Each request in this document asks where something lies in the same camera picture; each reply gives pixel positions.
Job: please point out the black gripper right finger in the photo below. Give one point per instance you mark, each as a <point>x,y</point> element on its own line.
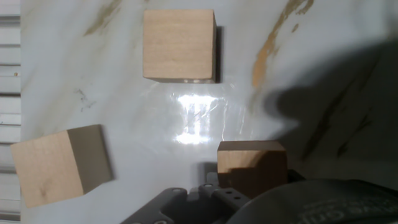
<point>295,176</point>

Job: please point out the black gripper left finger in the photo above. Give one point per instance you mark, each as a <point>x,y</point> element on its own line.
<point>192,207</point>

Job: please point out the medium light wooden cube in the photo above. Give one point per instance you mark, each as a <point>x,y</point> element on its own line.
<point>178,46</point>
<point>46,168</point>
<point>248,161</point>

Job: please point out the white marble pattern sheet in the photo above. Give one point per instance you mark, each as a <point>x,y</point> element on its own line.
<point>124,124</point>

